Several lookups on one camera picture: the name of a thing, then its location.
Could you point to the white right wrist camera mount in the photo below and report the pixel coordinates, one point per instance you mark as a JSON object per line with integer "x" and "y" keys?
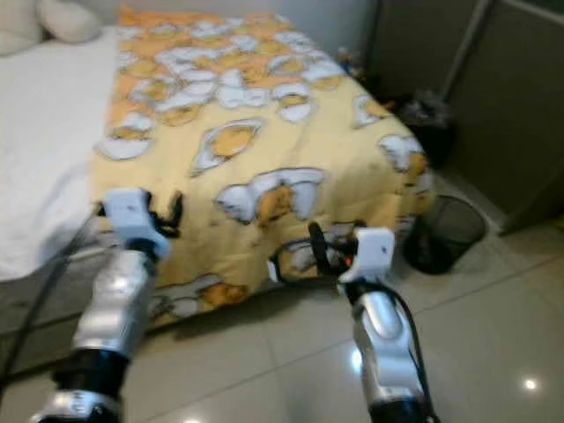
{"x": 370, "y": 254}

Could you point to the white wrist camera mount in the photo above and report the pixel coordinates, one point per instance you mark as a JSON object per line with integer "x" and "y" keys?
{"x": 370, "y": 254}
{"x": 132, "y": 220}

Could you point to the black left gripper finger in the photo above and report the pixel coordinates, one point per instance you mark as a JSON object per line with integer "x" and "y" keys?
{"x": 179, "y": 213}

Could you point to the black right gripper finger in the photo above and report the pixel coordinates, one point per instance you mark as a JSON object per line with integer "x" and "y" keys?
{"x": 354, "y": 236}
{"x": 317, "y": 240}

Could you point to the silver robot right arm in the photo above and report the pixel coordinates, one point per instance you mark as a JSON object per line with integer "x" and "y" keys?
{"x": 383, "y": 339}

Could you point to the black mesh waste bin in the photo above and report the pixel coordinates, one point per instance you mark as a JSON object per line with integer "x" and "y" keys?
{"x": 445, "y": 236}

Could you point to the orange yellow cartoon blanket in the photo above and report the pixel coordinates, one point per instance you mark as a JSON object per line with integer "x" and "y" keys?
{"x": 264, "y": 150}

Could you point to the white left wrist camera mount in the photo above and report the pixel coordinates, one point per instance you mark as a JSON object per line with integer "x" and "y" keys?
{"x": 132, "y": 220}

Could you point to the grey wardrobe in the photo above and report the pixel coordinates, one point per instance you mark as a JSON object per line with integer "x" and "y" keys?
{"x": 493, "y": 88}

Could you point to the white bed sheet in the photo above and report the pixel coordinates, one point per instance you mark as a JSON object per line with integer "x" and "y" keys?
{"x": 53, "y": 150}

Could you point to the cream plush toy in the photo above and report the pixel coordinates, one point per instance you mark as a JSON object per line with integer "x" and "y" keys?
{"x": 70, "y": 19}

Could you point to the grey quilted mattress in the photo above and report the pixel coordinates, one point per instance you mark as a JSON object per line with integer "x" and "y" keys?
{"x": 35, "y": 308}

